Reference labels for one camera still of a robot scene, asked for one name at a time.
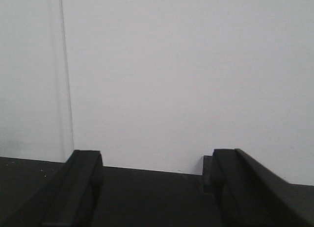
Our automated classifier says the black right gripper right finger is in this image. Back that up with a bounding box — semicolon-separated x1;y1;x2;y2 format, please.
212;149;314;227

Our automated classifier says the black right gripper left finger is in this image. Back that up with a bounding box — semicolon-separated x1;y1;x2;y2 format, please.
0;150;103;227

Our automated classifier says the white wall socket black base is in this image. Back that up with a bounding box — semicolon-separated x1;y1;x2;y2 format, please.
202;155;213;193

